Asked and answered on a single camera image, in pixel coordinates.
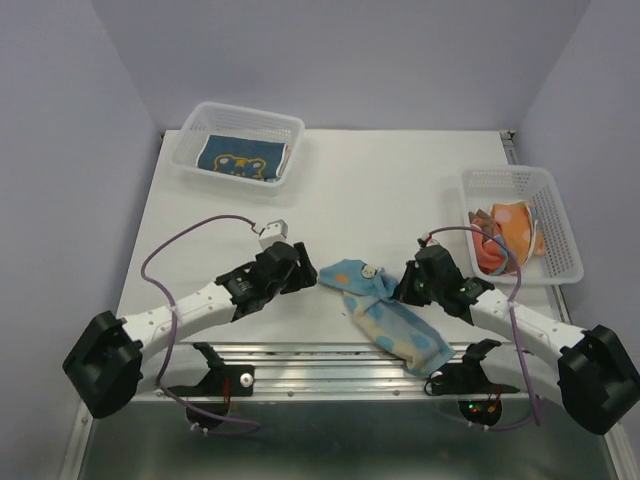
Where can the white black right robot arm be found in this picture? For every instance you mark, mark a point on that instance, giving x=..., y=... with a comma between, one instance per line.
x=588, y=372

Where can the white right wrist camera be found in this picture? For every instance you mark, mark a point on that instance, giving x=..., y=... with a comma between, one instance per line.
x=427, y=241

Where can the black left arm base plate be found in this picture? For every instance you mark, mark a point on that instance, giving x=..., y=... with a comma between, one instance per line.
x=215, y=382

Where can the light blue orange towel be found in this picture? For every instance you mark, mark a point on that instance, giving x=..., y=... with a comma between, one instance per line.
x=367, y=293

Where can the brown red checked towel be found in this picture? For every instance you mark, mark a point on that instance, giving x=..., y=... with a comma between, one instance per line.
x=491, y=257

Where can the white perforated basket left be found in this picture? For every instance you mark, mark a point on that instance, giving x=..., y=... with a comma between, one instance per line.
x=210, y=118

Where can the yellow tiger towel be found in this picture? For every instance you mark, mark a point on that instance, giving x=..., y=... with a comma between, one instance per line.
x=241, y=157

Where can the blue white patterned towel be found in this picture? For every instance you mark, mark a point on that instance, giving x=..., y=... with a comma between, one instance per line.
x=284, y=161

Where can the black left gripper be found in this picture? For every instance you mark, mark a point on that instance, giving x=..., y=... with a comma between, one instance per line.
x=302, y=274

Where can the white perforated basket right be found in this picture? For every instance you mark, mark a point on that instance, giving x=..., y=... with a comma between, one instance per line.
x=484, y=187

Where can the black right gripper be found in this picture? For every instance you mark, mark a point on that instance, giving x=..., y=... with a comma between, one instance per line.
x=403, y=291

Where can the orange polka dot towel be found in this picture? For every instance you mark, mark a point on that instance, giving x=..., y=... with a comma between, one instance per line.
x=520, y=229

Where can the aluminium mounting rail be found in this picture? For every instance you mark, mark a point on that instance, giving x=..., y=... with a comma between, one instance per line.
x=341, y=372

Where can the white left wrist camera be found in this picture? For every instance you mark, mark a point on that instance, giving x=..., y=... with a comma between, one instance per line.
x=272, y=232

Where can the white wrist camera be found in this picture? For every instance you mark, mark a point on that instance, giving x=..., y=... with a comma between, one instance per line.
x=272, y=232
x=427, y=241

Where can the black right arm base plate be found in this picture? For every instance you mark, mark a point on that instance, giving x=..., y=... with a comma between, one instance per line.
x=466, y=377

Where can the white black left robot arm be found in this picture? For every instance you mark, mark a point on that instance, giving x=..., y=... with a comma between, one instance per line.
x=105, y=365

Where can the white perforated basket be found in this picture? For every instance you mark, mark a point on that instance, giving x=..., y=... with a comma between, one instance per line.
x=484, y=187
x=210, y=118

